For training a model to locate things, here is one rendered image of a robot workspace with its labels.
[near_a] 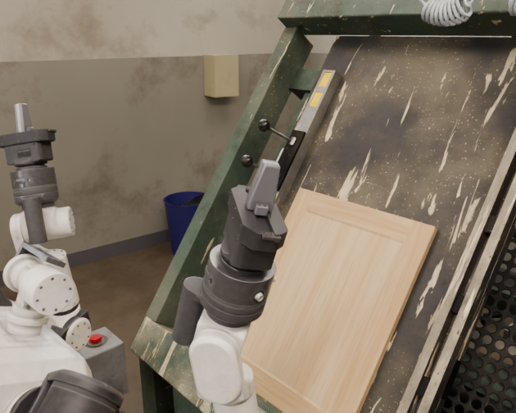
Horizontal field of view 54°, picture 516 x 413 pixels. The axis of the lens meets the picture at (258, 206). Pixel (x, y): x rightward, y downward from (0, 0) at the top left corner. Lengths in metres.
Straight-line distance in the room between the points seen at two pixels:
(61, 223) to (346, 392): 0.75
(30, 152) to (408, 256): 0.88
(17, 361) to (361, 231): 0.88
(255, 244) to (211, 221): 1.12
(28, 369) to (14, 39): 3.30
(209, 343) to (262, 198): 0.20
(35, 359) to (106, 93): 3.44
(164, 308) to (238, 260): 1.10
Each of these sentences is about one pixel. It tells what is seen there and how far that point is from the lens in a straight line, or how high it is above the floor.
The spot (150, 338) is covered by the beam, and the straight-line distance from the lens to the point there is 1.69.
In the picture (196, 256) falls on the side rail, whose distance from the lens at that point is 1.69.
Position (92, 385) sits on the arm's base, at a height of 1.37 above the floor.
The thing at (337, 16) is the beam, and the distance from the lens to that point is 1.69.
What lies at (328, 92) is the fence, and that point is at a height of 1.61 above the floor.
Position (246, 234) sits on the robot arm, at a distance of 0.57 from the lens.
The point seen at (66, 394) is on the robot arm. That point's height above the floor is 1.37.
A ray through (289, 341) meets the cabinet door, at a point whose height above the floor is 1.02.
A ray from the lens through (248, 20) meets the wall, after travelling 4.78.
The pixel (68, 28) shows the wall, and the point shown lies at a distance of 4.04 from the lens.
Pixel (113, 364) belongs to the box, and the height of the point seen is 0.87.
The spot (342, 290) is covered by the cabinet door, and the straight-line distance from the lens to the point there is 1.32.
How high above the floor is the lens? 1.79
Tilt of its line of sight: 19 degrees down
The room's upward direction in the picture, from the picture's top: straight up
